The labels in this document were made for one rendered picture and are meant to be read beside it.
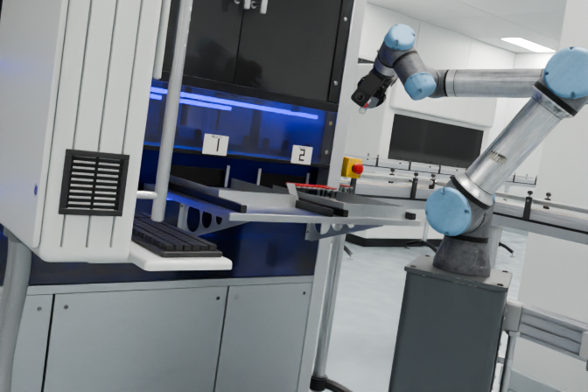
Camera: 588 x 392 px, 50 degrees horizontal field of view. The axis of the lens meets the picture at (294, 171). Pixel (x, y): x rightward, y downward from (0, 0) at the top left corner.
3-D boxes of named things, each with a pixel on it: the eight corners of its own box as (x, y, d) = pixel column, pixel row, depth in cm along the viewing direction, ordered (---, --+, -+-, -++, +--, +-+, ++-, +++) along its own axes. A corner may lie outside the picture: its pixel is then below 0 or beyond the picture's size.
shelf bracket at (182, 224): (175, 238, 188) (181, 195, 188) (184, 238, 190) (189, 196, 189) (237, 267, 162) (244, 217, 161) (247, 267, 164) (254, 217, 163)
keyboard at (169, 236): (94, 219, 159) (94, 209, 159) (146, 220, 167) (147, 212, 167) (162, 257, 127) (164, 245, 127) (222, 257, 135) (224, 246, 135)
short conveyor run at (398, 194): (319, 204, 234) (325, 162, 234) (293, 197, 246) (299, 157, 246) (437, 211, 277) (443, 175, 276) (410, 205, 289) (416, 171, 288)
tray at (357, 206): (271, 195, 204) (273, 185, 204) (332, 199, 220) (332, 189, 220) (342, 215, 178) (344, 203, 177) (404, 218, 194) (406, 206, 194)
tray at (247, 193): (158, 184, 192) (160, 172, 191) (231, 188, 208) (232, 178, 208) (217, 203, 165) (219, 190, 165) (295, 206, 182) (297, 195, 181)
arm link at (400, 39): (398, 52, 161) (382, 25, 164) (386, 74, 171) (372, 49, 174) (423, 43, 163) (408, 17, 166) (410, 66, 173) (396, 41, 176)
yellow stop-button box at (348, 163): (332, 174, 233) (335, 155, 233) (346, 176, 237) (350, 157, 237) (346, 178, 227) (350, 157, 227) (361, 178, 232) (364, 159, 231)
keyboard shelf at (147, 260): (38, 226, 153) (39, 215, 153) (146, 229, 170) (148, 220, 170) (104, 275, 118) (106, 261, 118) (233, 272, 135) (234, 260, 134)
